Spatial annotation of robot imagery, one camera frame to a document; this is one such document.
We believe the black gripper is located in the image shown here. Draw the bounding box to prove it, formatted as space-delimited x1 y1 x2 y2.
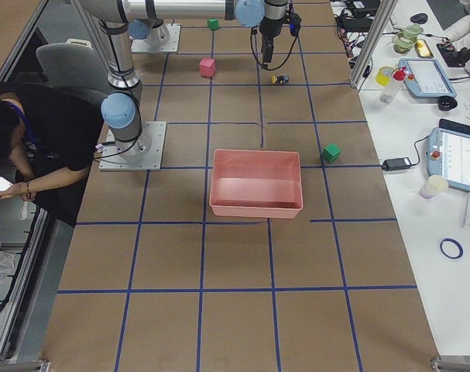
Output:
259 12 302 70

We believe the yellow push button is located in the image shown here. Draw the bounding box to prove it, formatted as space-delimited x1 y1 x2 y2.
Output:
271 74 290 85

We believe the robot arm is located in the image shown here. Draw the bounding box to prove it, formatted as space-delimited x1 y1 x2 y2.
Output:
129 19 170 46
80 0 301 90

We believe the green cube front left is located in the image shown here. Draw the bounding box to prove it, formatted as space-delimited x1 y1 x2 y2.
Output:
207 19 220 31

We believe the pink cube centre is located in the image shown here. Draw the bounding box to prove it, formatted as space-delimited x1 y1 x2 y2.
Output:
198 58 216 78

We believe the yellow tape roll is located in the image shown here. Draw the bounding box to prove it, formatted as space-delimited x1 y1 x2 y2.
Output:
375 66 396 87

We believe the green cube near bin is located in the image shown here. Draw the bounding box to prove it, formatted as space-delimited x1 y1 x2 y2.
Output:
321 143 341 164

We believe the red capped squeeze bottle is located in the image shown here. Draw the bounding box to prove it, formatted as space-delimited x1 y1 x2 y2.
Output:
379 66 409 104

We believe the pink plastic bin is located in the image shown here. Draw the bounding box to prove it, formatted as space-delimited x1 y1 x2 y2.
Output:
209 149 304 219

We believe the teach pendant far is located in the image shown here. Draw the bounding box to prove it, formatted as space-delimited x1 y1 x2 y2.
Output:
398 58 457 98

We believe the teach pendant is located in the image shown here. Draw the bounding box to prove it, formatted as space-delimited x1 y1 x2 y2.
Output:
398 58 457 98
427 127 470 192

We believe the black power adapter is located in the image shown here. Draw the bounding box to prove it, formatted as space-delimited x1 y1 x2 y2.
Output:
381 157 413 171

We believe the white office chair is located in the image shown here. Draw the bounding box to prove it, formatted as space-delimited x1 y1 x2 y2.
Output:
36 43 112 108

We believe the paper cup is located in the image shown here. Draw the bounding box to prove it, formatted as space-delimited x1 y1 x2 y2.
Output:
419 175 449 199

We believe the teach pendant near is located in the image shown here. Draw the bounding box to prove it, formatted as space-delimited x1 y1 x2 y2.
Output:
427 127 470 192

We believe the seated person in black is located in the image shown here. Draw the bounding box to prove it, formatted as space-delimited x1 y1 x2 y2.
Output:
0 82 104 226

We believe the blue tape roll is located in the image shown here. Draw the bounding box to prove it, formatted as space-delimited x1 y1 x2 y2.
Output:
439 238 464 260

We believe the aluminium frame post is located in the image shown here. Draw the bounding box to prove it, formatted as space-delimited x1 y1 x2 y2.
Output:
349 0 397 88

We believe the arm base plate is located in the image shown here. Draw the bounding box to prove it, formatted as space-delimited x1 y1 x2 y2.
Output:
98 121 166 171
129 22 181 54

